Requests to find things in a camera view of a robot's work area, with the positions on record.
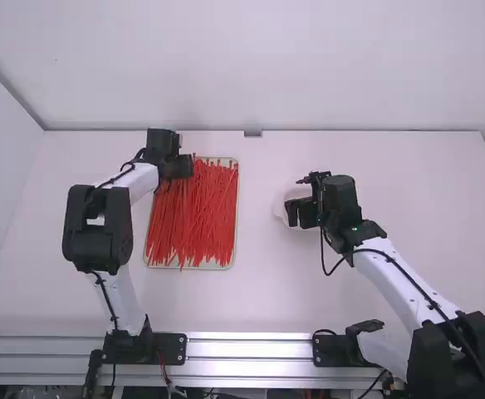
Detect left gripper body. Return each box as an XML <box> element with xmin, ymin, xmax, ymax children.
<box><xmin>159</xmin><ymin>153</ymin><xmax>196</xmax><ymax>181</ymax></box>

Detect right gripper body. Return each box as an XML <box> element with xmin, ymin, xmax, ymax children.
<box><xmin>284</xmin><ymin>196</ymin><xmax>325</xmax><ymax>229</ymax></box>

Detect white dish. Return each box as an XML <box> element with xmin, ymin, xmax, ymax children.
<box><xmin>272</xmin><ymin>184</ymin><xmax>315</xmax><ymax>230</ymax></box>

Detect pale tray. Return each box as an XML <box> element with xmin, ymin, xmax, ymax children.
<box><xmin>142</xmin><ymin>155</ymin><xmax>241</xmax><ymax>271</ymax></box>

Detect silver rails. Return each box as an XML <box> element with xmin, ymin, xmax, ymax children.
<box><xmin>0</xmin><ymin>331</ymin><xmax>412</xmax><ymax>390</ymax></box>

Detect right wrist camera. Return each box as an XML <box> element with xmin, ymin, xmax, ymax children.
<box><xmin>296</xmin><ymin>170</ymin><xmax>333</xmax><ymax>188</ymax></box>

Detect black cable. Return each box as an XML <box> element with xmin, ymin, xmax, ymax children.
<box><xmin>318</xmin><ymin>207</ymin><xmax>352</xmax><ymax>278</ymax></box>
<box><xmin>82</xmin><ymin>349</ymin><xmax>103</xmax><ymax>399</ymax></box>

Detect row of orange cable ties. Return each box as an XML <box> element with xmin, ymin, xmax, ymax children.
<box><xmin>145</xmin><ymin>156</ymin><xmax>240</xmax><ymax>273</ymax></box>

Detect red wire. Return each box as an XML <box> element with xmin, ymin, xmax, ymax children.
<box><xmin>159</xmin><ymin>351</ymin><xmax>174</xmax><ymax>390</ymax></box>

